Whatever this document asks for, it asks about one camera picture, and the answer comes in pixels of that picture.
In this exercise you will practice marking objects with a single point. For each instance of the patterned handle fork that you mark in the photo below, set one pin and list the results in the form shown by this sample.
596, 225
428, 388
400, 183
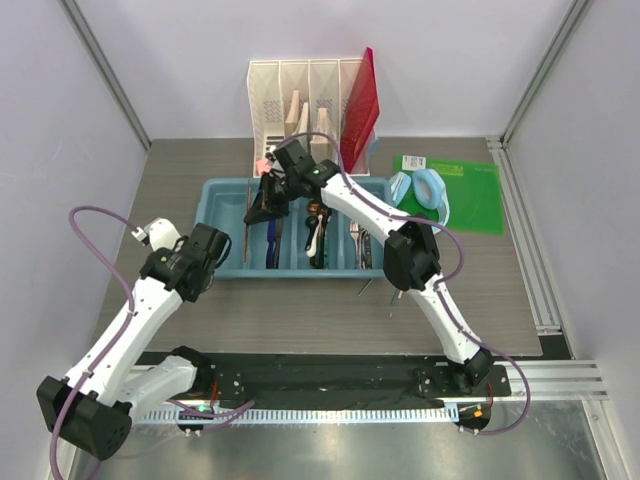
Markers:
366, 250

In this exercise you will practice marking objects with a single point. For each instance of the white file organizer rack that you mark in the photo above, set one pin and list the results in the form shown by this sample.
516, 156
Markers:
290, 96

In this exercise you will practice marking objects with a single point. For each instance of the green cutting mat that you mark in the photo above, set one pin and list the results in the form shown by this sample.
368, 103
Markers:
473, 189

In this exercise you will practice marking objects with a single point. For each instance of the wooden board right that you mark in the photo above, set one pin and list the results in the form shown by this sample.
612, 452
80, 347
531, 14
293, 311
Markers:
321, 147

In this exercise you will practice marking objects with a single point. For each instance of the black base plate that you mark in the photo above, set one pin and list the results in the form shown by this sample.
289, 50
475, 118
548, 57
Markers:
340, 382

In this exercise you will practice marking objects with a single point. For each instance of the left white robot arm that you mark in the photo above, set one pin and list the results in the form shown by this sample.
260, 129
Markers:
94, 405

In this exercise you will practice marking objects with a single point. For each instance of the wooden board middle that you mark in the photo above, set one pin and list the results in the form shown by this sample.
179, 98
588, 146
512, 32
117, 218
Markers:
303, 125

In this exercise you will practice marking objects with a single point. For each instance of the pink cube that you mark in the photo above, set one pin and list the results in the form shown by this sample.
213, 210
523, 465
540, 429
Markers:
263, 166

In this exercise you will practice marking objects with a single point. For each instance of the blue headphones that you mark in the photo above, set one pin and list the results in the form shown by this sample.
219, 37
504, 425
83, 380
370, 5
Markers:
429, 191

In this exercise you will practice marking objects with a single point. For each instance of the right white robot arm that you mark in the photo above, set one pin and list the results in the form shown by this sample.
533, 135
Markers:
411, 258

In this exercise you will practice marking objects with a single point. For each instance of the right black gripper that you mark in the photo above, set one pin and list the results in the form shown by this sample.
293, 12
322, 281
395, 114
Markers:
264, 208

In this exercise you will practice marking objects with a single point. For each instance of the black knife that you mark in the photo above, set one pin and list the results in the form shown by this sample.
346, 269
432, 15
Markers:
278, 237

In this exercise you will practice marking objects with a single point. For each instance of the gold spoon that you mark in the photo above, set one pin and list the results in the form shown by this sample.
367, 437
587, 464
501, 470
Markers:
315, 208

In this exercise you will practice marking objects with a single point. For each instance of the black measuring spoon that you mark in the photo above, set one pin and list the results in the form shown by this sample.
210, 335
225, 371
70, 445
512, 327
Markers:
312, 223

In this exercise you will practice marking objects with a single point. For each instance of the purple handled utensil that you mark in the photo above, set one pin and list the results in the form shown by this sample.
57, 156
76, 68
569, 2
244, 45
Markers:
271, 241

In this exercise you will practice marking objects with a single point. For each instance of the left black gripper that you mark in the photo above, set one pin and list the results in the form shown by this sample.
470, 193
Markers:
179, 243

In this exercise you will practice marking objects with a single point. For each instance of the blue plastic cutlery tray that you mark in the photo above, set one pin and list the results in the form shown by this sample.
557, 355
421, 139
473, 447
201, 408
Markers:
223, 206

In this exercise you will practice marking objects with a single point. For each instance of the light wooden board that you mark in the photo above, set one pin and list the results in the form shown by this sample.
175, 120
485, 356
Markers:
293, 115

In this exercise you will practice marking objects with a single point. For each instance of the white ceramic spoon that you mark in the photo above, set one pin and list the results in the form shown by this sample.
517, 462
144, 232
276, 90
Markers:
312, 252

